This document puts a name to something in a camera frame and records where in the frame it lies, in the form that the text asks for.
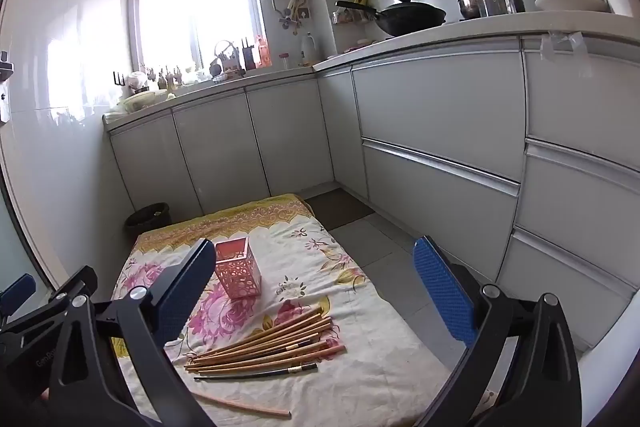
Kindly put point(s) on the orange bottle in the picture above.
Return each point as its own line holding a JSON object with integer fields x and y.
{"x": 263, "y": 53}

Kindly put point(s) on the clear tape strip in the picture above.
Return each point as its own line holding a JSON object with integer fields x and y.
{"x": 565, "y": 44}

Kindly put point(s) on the dark knife block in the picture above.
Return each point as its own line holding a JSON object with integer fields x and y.
{"x": 248, "y": 56}

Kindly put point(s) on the pink perforated utensil holder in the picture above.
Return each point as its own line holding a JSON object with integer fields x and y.
{"x": 240, "y": 277}

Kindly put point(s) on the floral printed blanket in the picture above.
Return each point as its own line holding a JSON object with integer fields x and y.
{"x": 310, "y": 267}

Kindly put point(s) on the grey drawer base cabinet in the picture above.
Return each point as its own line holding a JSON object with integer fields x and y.
{"x": 440, "y": 107}

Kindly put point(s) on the black chopstick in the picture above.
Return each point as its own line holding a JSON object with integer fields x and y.
{"x": 250, "y": 373}

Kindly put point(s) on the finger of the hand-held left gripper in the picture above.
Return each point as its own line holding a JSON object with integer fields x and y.
{"x": 17, "y": 291}
{"x": 75, "y": 282}

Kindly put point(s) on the pale bamboo chopstick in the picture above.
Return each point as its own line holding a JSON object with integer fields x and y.
{"x": 240, "y": 404}

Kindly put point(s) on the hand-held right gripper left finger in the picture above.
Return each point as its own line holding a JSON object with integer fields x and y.
{"x": 185, "y": 292}

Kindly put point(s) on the pale green dish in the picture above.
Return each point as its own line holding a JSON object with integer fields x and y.
{"x": 145, "y": 101}

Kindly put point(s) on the black wall hooks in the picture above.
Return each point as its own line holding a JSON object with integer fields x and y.
{"x": 119, "y": 79}

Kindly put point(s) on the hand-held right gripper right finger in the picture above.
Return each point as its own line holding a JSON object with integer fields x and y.
{"x": 445, "y": 297}

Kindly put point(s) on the dark floor mat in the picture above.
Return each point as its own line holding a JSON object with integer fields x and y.
{"x": 340, "y": 207}

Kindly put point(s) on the dark trash bin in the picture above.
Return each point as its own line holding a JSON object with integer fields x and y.
{"x": 147, "y": 219}

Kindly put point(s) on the grey door base cabinet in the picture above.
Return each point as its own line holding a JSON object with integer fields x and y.
{"x": 215, "y": 147}

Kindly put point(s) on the black wok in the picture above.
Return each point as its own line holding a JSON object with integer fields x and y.
{"x": 410, "y": 19}

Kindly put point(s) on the kitchen window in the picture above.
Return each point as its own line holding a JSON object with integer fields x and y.
{"x": 165, "y": 17}

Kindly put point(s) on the pile of wooden chopsticks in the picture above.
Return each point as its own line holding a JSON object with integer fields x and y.
{"x": 260, "y": 347}

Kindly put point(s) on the wall spice rack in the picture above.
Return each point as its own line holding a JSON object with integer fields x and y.
{"x": 350, "y": 16}

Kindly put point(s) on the white plastic bottle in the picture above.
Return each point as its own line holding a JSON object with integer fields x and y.
{"x": 309, "y": 49}

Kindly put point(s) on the white kitchen countertop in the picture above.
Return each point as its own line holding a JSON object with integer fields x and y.
{"x": 450, "y": 34}

